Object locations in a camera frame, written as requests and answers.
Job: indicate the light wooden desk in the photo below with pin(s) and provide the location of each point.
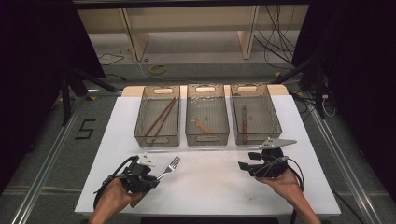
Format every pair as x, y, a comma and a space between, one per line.
138, 40

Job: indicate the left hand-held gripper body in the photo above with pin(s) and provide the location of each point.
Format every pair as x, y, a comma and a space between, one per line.
138, 179

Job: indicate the person's left hand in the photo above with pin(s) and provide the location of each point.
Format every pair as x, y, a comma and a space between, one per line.
115, 196

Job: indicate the yellow tape roll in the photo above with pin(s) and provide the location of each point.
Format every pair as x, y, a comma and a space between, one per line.
152, 70

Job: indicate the brown wooden chopstick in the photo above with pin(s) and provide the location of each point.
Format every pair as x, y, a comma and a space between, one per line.
165, 122
160, 117

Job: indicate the black tripod stand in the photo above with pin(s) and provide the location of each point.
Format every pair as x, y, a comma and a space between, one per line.
319, 93
65, 99

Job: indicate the black curtain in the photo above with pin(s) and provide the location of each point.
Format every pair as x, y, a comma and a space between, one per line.
358, 77
31, 77

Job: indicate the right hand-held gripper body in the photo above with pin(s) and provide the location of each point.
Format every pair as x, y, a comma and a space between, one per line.
272, 165

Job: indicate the grey transparent plastic bin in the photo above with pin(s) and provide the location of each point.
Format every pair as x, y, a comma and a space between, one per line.
207, 105
261, 119
155, 118

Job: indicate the aluminium floor rail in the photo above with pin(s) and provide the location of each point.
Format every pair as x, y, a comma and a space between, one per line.
46, 161
345, 174

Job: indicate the black metal bar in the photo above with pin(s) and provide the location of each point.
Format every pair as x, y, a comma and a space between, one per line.
186, 3

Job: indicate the person's right hand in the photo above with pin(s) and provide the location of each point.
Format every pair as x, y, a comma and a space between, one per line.
283, 183

